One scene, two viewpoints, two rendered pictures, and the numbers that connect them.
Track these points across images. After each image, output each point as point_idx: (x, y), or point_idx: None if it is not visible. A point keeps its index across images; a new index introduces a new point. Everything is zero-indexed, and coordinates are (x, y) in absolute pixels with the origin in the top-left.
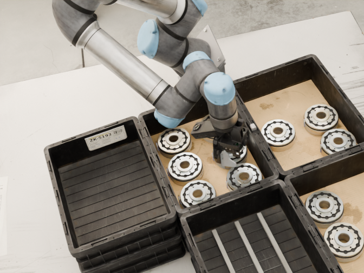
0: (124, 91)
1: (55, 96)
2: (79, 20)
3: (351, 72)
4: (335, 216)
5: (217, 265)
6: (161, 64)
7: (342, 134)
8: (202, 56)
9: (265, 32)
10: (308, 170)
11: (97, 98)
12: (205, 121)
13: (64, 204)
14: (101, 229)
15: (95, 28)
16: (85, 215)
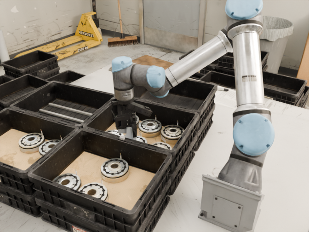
0: (274, 177)
1: (301, 150)
2: (226, 26)
3: None
4: (42, 145)
5: (93, 113)
6: (289, 213)
7: None
8: (151, 68)
9: None
10: (66, 136)
11: (279, 163)
12: (144, 108)
13: (180, 86)
14: (159, 98)
15: (220, 36)
16: (173, 98)
